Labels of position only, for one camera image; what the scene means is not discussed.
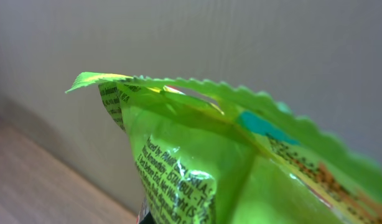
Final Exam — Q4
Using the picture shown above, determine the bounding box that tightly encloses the green snack bag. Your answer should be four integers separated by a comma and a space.
72, 72, 382, 224

